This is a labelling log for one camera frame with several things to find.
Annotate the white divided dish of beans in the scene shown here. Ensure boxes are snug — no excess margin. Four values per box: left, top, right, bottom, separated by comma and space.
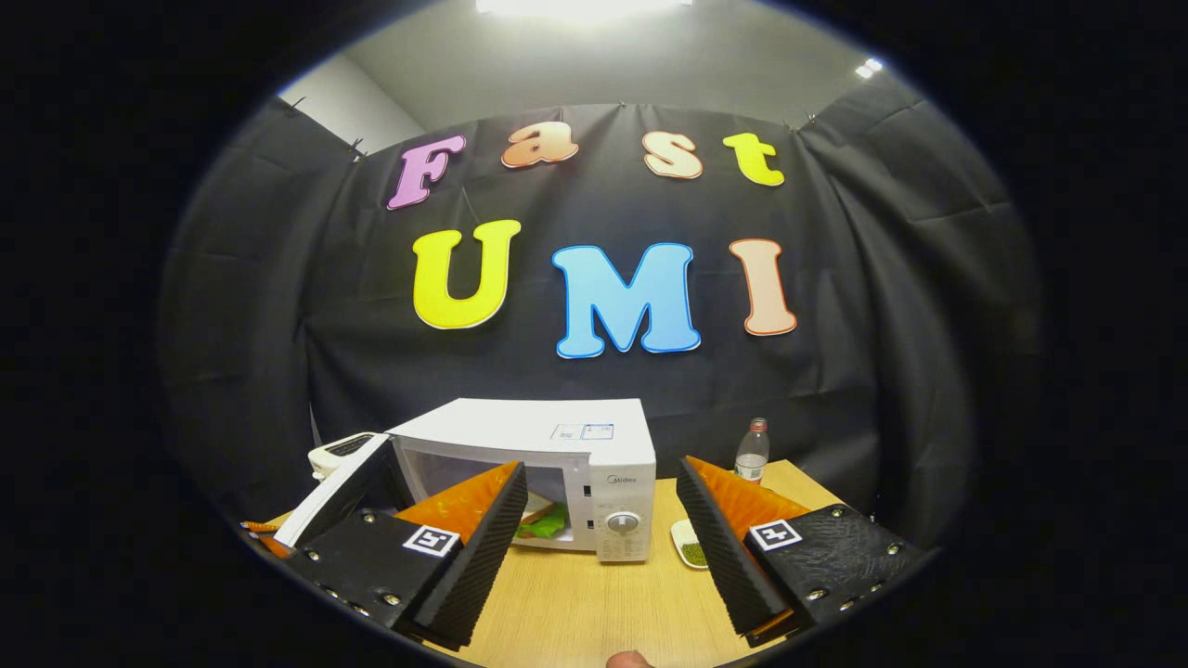
670, 518, 712, 570

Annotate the white toaster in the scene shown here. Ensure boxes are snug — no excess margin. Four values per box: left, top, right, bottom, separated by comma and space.
308, 431, 380, 482

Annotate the clear plastic water bottle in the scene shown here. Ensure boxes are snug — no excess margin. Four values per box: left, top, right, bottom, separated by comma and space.
734, 417, 771, 484

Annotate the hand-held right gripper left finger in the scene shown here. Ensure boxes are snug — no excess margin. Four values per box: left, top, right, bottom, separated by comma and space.
278, 461, 530, 650

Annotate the black backdrop cloth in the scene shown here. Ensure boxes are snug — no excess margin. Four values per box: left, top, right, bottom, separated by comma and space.
158, 74, 1045, 548

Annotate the large ceiling light panel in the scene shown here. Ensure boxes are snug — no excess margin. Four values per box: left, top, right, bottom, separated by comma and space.
475, 0, 695, 19

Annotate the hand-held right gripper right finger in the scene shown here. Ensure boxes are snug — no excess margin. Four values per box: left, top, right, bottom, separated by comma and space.
675, 456, 931, 649

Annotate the white microwave oven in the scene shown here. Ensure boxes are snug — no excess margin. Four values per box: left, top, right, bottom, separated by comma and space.
274, 398, 658, 564

